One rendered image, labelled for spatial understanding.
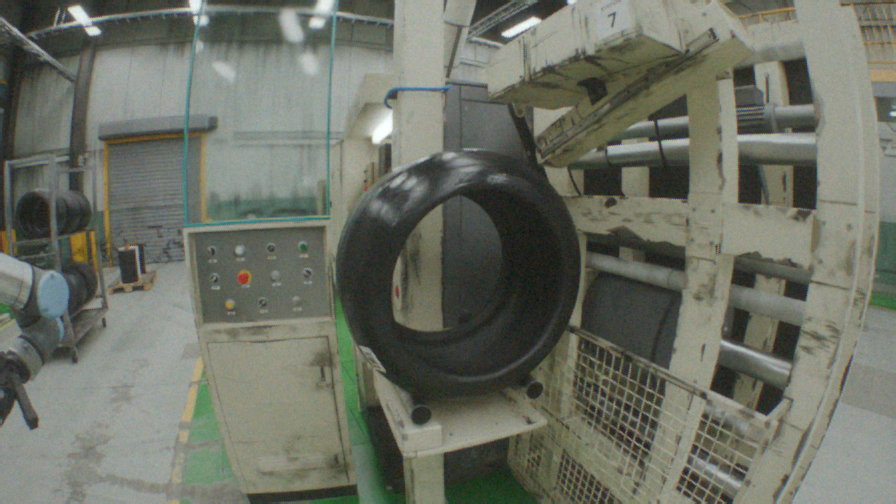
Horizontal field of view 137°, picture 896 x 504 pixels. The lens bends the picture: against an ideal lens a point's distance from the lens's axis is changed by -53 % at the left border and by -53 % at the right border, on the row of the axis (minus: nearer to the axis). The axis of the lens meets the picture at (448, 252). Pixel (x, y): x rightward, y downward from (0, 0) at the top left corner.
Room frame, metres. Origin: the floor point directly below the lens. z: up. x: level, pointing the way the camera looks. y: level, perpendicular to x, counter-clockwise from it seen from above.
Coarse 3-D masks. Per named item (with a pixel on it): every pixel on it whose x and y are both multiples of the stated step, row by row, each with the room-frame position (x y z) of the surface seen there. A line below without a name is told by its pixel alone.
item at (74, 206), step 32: (32, 160) 1.82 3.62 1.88; (32, 192) 1.87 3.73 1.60; (64, 192) 2.36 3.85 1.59; (96, 192) 3.03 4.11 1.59; (32, 224) 2.01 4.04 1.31; (64, 224) 2.32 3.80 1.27; (96, 224) 3.00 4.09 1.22; (32, 256) 1.77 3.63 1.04; (96, 288) 2.83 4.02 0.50; (64, 320) 1.93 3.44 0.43; (96, 320) 2.61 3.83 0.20
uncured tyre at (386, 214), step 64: (384, 192) 0.68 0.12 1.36; (448, 192) 0.68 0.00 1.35; (512, 192) 0.73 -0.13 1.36; (384, 256) 0.64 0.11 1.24; (512, 256) 1.03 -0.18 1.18; (576, 256) 0.79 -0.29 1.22; (384, 320) 0.64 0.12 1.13; (512, 320) 1.00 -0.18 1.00; (448, 384) 0.68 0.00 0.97; (512, 384) 0.77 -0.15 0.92
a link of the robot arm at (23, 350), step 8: (16, 344) 0.35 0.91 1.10; (24, 344) 0.36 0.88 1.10; (8, 352) 0.33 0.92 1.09; (16, 352) 0.34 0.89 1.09; (24, 352) 0.35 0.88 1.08; (32, 352) 0.37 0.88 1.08; (24, 360) 0.34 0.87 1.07; (32, 360) 0.37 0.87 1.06; (40, 360) 0.39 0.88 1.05; (32, 368) 0.36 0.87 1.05; (40, 368) 0.39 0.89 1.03; (32, 376) 0.36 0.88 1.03
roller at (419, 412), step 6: (402, 390) 0.75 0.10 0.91; (402, 396) 0.74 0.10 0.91; (408, 396) 0.72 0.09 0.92; (414, 396) 0.72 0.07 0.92; (420, 396) 0.72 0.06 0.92; (408, 402) 0.70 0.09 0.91; (414, 402) 0.69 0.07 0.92; (420, 402) 0.69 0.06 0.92; (408, 408) 0.69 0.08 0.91; (414, 408) 0.67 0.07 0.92; (420, 408) 0.67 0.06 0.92; (426, 408) 0.67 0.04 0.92; (414, 414) 0.66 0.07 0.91; (420, 414) 0.67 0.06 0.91; (426, 414) 0.67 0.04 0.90; (414, 420) 0.66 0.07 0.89; (420, 420) 0.67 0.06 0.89; (426, 420) 0.67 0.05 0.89
